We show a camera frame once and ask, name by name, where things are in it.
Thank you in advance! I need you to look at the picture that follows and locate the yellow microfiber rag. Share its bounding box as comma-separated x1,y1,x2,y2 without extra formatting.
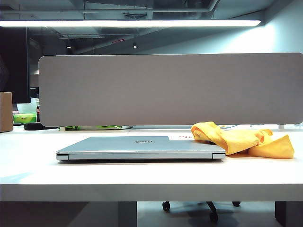
191,121,295,159

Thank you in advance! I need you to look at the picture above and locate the silver closed laptop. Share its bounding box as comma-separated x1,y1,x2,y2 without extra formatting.
55,136,226,163

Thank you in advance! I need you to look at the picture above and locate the grey fabric desk divider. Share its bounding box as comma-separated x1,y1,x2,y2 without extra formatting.
38,52,303,127

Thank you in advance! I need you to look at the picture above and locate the white red sticker label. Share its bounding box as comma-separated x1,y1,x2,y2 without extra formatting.
168,135,195,141

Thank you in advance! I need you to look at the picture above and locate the green snack package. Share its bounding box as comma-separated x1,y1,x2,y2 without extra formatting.
65,125,130,131

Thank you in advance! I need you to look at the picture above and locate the long ceiling light strip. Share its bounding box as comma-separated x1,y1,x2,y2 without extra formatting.
0,19,262,27

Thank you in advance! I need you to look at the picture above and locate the grey table leg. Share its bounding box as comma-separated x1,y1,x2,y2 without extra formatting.
117,201,138,227

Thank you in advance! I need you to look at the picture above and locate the black office chair base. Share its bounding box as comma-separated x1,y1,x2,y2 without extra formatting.
162,201,241,223

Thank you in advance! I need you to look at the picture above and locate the black monitor stand base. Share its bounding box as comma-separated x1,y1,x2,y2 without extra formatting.
23,122,59,131

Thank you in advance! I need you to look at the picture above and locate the green tissue box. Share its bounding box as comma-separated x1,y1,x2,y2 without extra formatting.
13,104,38,124

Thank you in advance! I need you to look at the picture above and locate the black computer monitor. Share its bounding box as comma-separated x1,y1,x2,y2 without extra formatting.
0,26,31,104

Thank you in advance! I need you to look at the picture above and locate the brown cardboard box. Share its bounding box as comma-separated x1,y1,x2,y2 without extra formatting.
0,91,14,133

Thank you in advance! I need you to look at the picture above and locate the dark table leg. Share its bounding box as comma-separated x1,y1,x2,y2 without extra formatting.
275,201,303,227

